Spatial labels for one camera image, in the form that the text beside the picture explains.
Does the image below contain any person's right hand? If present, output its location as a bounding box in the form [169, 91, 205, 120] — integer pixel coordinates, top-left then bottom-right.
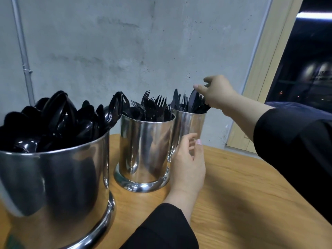
[193, 75, 239, 114]

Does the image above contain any person's left hand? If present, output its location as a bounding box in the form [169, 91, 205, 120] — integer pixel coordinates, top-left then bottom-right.
[168, 133, 206, 208]

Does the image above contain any bunch of black knives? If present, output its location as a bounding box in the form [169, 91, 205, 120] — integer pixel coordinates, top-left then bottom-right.
[170, 88, 211, 114]

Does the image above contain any bunch of black forks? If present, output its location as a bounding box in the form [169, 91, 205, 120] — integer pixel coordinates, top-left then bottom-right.
[130, 90, 173, 122]

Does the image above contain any bunch of black spoons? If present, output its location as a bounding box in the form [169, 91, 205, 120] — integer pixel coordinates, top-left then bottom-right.
[0, 91, 130, 154]

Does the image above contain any person's left forearm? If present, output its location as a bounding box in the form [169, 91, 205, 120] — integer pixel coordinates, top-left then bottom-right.
[120, 192, 200, 249]

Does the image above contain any dark parked car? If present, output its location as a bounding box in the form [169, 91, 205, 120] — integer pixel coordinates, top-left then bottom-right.
[267, 101, 332, 121]

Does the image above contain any grey metal pipe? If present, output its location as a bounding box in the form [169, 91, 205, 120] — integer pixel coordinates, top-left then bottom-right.
[10, 0, 36, 107]

